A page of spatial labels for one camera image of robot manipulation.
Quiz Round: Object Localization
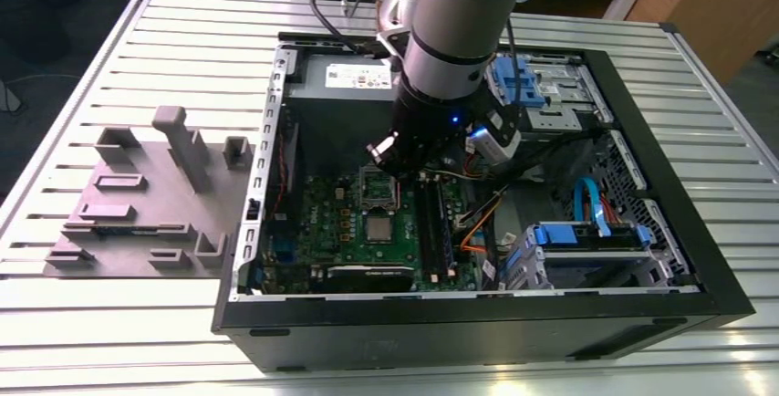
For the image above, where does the silver square CPU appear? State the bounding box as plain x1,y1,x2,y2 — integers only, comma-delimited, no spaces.
367,218,395,241

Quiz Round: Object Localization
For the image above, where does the CPU socket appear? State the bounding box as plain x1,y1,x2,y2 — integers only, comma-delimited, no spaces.
362,212,405,247

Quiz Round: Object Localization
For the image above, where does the grey power supply unit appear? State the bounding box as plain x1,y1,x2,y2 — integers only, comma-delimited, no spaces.
285,54,401,176

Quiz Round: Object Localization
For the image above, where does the metal socket cover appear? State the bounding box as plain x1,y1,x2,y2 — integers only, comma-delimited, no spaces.
359,165,402,212

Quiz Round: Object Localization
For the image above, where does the blue plastic drive latch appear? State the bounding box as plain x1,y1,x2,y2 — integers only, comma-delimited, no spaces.
490,56,550,108

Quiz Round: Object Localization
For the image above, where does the black RAM slot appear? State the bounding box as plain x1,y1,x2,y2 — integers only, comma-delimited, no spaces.
415,174,439,282
429,176,451,281

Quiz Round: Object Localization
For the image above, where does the grey metal drive cage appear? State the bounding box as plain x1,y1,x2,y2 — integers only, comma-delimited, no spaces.
486,53,614,141

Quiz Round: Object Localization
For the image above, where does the green motherboard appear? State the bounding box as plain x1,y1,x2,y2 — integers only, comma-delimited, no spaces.
267,172,482,293

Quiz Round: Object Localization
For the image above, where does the hard disk in blue carrier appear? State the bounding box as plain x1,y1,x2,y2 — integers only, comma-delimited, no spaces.
529,223,657,254

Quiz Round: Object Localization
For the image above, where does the black graphics card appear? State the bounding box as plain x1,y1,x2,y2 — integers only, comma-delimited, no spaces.
310,262,421,295

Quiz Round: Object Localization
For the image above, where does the blue VGA port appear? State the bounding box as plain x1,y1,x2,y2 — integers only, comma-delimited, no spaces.
274,236,299,264

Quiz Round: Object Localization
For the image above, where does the grey metal disk bay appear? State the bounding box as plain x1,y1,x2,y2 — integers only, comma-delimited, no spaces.
498,222,696,295

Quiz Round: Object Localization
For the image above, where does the black PC case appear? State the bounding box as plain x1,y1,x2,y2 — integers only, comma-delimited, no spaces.
211,30,758,372

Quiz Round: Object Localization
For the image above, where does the grey parts rack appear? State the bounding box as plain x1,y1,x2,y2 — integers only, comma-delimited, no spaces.
43,106,261,281

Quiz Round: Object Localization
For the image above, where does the wooden cabinet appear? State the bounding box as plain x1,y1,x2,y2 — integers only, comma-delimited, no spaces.
626,0,779,91

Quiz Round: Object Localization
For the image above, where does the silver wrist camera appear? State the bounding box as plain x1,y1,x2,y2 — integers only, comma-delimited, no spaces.
366,130,401,165

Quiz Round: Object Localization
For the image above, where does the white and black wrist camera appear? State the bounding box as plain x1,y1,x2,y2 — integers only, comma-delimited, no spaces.
466,110,525,164

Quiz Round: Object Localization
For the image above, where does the black wire bundle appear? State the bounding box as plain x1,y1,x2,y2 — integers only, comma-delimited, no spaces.
455,133,610,228

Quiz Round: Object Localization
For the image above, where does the orange wire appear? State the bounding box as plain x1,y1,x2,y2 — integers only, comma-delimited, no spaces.
459,213,507,255

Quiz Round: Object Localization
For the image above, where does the blue flat wire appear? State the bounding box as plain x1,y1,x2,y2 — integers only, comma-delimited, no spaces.
574,176,614,238

